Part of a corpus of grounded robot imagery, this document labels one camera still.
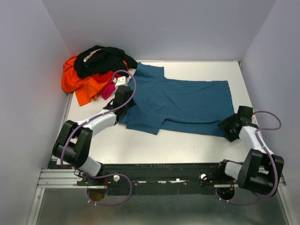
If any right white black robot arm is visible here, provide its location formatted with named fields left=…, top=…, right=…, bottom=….
left=215, top=106, right=284, bottom=197

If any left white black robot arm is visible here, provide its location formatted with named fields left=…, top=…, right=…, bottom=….
left=52, top=85, right=135, bottom=185

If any black t shirt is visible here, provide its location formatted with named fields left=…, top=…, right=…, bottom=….
left=74, top=45, right=138, bottom=79

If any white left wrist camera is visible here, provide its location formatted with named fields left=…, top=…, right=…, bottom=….
left=113, top=76, right=128, bottom=89

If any aluminium frame rail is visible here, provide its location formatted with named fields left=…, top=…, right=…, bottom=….
left=37, top=169, right=286, bottom=189

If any teal blue t shirt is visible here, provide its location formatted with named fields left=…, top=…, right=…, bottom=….
left=120, top=63, right=234, bottom=137

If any red t shirt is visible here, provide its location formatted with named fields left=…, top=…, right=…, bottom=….
left=91, top=71, right=114, bottom=83

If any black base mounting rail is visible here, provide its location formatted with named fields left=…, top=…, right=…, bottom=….
left=48, top=161, right=274, bottom=196

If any magenta pink t shirt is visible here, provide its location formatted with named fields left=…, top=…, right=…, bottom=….
left=100, top=81, right=115, bottom=100

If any orange t shirt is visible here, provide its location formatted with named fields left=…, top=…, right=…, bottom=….
left=61, top=56, right=125, bottom=106

